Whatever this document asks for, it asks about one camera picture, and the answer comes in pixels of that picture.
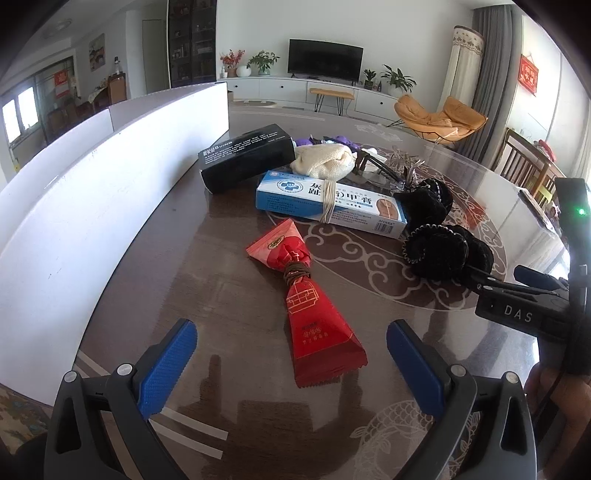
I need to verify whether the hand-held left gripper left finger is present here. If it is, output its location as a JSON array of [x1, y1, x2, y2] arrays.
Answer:
[[44, 318, 198, 480]]

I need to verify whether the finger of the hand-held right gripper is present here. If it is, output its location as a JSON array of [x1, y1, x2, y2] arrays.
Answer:
[[464, 270, 568, 304], [514, 265, 570, 292]]

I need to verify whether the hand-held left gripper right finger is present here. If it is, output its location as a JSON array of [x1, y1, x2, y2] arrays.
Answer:
[[386, 319, 539, 480]]

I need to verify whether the black scrunchie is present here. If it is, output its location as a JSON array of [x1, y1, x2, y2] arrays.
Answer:
[[401, 224, 495, 281], [392, 179, 453, 228]]

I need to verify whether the red snack packet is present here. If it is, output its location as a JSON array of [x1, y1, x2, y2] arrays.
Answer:
[[246, 219, 368, 387]]

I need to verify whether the brown hair tie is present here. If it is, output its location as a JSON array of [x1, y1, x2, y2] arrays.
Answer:
[[283, 261, 313, 288]]

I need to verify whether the clear claw hair clip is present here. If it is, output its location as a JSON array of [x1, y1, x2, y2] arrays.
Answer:
[[390, 145, 423, 168]]

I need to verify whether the large white cardboard box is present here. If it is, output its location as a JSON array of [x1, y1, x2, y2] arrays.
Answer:
[[0, 82, 230, 407]]

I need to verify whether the brown hair clip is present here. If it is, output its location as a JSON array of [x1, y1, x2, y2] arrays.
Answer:
[[353, 152, 403, 183]]

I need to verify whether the beige hair tie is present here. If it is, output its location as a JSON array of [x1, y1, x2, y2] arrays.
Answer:
[[320, 179, 339, 225]]

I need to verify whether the blue white ointment box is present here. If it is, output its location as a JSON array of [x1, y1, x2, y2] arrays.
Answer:
[[256, 170, 408, 240]]

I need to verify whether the purple toy fish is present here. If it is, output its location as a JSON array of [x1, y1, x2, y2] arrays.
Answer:
[[295, 134, 362, 151]]

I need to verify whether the black product box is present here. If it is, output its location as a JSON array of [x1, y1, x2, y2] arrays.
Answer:
[[198, 123, 297, 195]]

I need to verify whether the cream knitted cloth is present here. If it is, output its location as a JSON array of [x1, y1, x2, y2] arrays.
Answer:
[[290, 143, 357, 181]]

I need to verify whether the brown patterned desktop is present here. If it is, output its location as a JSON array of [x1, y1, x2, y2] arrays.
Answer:
[[76, 99, 573, 480]]

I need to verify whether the person's right hand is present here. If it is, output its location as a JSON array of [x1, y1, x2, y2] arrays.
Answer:
[[526, 362, 591, 457]]

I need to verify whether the wooden slatted chair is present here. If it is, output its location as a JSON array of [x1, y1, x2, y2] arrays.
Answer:
[[492, 128, 560, 204]]

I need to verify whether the orange lounge chair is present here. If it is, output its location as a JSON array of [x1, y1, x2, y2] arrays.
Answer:
[[394, 95, 489, 145]]

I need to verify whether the grey curtain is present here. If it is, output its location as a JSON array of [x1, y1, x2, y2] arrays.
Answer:
[[455, 4, 523, 162]]

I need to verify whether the covered standing air conditioner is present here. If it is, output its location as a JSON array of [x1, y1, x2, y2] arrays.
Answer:
[[436, 25, 485, 114]]

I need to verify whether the large leafy potted plant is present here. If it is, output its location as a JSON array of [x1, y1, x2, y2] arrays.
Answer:
[[381, 65, 417, 96]]

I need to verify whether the wooden stool with metal legs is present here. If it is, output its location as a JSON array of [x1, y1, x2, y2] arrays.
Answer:
[[309, 88, 355, 115]]

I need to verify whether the dining table with chairs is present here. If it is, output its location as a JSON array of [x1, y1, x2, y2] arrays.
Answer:
[[46, 73, 127, 121]]

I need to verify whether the black television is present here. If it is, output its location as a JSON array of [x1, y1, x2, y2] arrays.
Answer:
[[288, 39, 364, 84]]

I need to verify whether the white television cabinet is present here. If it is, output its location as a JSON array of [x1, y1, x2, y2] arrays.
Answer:
[[226, 76, 416, 118]]

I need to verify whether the red flower arrangement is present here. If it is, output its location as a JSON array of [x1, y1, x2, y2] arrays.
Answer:
[[219, 50, 247, 78]]

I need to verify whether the green potted plant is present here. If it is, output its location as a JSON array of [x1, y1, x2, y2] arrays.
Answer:
[[248, 50, 280, 76]]

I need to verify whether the dark glass display cabinet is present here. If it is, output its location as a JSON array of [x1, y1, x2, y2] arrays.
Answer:
[[167, 0, 218, 88]]

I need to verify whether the red wall hanging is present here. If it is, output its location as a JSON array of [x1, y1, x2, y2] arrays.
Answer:
[[519, 54, 540, 96]]

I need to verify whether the framed wall painting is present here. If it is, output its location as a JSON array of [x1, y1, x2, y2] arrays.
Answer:
[[89, 33, 106, 71]]

